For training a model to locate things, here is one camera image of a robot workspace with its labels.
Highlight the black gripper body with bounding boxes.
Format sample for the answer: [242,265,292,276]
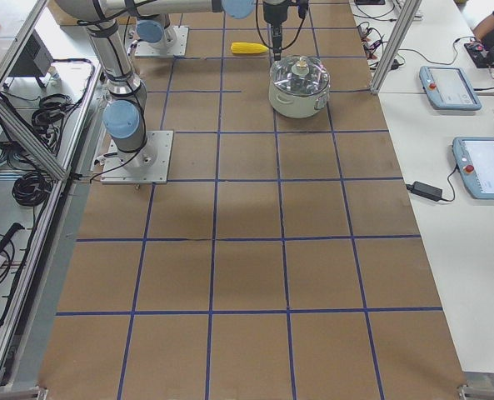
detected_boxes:
[262,0,291,27]

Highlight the yellow corn cob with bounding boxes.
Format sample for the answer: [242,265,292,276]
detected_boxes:
[230,42,269,55]

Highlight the glass pot lid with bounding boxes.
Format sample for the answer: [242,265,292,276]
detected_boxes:
[270,55,330,97]

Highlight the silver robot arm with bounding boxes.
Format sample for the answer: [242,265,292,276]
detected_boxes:
[57,0,257,106]
[136,13,177,49]

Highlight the pale green steel pot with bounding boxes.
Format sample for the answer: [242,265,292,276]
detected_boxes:
[268,79,330,118]

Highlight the far blue teach pendant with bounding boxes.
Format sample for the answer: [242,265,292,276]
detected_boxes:
[419,66,482,111]

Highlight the blue teach pendant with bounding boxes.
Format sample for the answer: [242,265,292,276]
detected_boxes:
[452,137,494,200]
[419,66,482,111]

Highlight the black power brick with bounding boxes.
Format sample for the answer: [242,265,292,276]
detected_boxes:
[407,181,442,202]

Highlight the near blue teach pendant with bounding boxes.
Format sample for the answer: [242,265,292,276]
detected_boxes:
[452,137,494,200]

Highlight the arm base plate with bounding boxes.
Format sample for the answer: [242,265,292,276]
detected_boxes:
[135,21,189,58]
[99,130,174,184]

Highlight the aluminium frame post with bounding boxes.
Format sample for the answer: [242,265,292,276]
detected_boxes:
[370,0,422,94]

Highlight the aluminium frame rail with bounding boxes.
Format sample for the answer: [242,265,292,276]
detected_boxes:
[0,92,68,181]

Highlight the coiled black cables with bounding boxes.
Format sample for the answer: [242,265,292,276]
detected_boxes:
[12,172,50,208]

